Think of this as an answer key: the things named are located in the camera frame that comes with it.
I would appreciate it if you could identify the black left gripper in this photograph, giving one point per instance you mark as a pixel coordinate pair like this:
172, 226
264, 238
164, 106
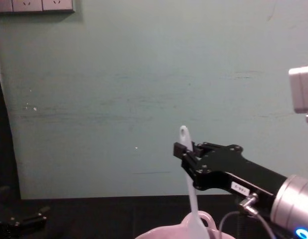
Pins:
7, 230

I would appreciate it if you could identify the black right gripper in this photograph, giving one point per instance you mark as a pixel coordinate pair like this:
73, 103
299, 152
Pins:
246, 171

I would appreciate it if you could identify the white plastic spoon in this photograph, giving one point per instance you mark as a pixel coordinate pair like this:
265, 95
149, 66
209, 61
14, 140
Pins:
191, 189

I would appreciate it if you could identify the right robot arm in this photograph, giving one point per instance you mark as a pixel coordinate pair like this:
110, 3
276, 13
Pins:
293, 196

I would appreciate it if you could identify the black side panel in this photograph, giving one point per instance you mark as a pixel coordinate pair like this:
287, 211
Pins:
3, 137

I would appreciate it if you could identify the pink cup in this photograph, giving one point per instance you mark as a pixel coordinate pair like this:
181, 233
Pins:
169, 231

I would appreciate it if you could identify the black table cloth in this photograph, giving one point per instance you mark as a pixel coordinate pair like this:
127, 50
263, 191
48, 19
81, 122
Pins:
106, 216

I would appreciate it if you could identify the white wall socket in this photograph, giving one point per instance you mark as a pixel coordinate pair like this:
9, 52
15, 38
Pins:
58, 4
27, 5

